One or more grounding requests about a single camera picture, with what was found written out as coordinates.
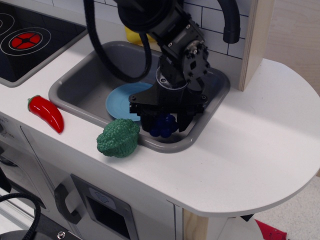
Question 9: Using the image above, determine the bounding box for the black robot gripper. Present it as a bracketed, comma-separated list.
[128, 82, 208, 133]

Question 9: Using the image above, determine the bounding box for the blue toy blueberries cluster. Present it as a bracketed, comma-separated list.
[149, 114, 178, 138]

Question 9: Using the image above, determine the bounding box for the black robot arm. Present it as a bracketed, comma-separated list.
[83, 0, 210, 137]

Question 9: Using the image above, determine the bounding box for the light blue toy plate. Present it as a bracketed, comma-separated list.
[105, 82, 152, 122]

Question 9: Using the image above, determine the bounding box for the grey plastic sink basin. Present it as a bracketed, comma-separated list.
[48, 41, 230, 153]

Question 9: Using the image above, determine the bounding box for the green toy broccoli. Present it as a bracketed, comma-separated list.
[96, 118, 140, 158]

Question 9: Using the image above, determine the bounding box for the yellow toy bell pepper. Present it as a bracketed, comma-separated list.
[124, 26, 143, 46]

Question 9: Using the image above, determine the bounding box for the grey dishwasher door panel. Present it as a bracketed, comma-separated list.
[71, 174, 139, 240]

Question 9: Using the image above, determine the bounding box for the black toy faucet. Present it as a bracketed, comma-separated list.
[218, 0, 241, 44]

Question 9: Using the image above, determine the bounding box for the red toy chili pepper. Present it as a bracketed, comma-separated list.
[27, 95, 65, 134]

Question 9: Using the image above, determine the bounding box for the red cloth on floor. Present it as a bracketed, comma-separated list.
[255, 220, 287, 240]

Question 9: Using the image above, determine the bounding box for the black toy stovetop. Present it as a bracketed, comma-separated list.
[0, 2, 87, 88]

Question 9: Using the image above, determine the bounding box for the grey oven door handle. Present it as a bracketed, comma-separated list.
[54, 183, 82, 225]

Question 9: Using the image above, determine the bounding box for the light wooden side post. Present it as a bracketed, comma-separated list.
[238, 0, 275, 91]

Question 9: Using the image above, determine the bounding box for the black braided cable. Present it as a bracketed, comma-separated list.
[0, 192, 42, 240]

